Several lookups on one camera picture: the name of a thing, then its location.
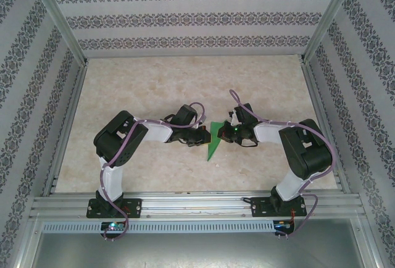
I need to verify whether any green paper sheet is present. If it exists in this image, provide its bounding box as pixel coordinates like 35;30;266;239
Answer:
205;121;231;161

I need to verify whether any grey metal sheet panel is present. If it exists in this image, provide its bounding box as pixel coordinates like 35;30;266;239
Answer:
30;232;376;268

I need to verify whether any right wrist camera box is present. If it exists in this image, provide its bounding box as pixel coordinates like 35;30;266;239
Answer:
227;110;241;127

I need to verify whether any long aluminium mounting rail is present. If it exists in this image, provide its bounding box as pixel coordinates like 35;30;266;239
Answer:
29;190;365;219

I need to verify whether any aluminium table edge rail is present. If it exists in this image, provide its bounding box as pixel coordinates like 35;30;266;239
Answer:
301;59;351;193
41;59;90;196

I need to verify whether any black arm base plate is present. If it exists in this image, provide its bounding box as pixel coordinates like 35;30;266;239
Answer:
87;198;143;219
251;196;308;219

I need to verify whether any grey slotted cable duct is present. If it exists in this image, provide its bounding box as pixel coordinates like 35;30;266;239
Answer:
41;220;296;233

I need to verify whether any aluminium frame post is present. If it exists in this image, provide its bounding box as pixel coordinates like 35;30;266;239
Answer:
301;0;362;65
29;0;90;67

